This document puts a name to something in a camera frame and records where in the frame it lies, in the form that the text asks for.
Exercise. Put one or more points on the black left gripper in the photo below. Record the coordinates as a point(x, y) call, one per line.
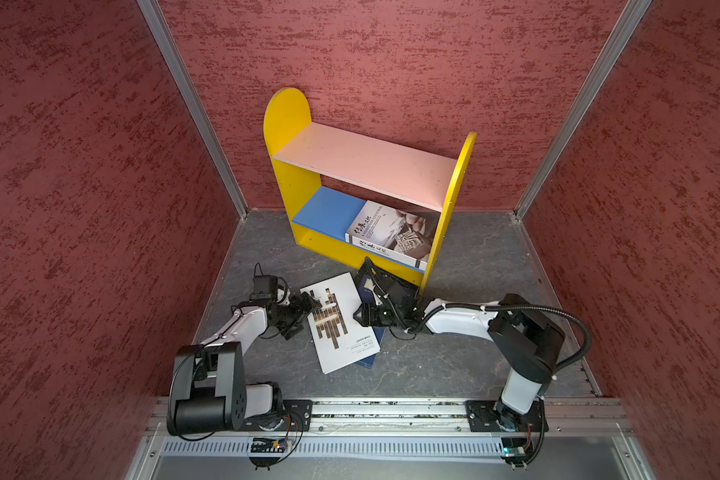
point(300, 311)

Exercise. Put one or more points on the white book brown pattern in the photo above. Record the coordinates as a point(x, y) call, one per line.
point(339, 340)

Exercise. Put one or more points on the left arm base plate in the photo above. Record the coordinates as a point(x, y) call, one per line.
point(290, 415)

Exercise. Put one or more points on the white heritage cultural book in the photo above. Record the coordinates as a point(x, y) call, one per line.
point(403, 237)

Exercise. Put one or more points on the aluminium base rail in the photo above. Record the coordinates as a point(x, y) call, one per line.
point(403, 428)

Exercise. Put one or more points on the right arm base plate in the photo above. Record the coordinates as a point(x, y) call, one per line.
point(483, 416)

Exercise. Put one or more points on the corner aluminium profile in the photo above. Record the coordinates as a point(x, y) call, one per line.
point(624, 28)
point(160, 31)

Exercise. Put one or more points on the yellow pink blue bookshelf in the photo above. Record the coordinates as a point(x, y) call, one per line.
point(303, 152)

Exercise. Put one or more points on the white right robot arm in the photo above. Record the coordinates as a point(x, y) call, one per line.
point(528, 339)

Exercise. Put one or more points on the blue book yellow label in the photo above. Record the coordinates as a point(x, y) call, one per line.
point(367, 294)
point(369, 361)

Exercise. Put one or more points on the blue book yellow label front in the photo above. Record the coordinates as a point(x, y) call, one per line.
point(369, 361)

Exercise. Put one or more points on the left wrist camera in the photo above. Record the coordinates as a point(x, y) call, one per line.
point(268, 289)

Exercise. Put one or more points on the right corner aluminium profile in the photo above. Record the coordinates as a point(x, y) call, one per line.
point(624, 28)

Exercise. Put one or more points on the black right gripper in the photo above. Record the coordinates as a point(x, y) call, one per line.
point(368, 316)

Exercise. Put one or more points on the left corner aluminium profile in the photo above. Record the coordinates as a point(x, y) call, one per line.
point(160, 31)

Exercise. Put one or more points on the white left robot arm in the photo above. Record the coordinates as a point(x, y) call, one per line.
point(209, 392)

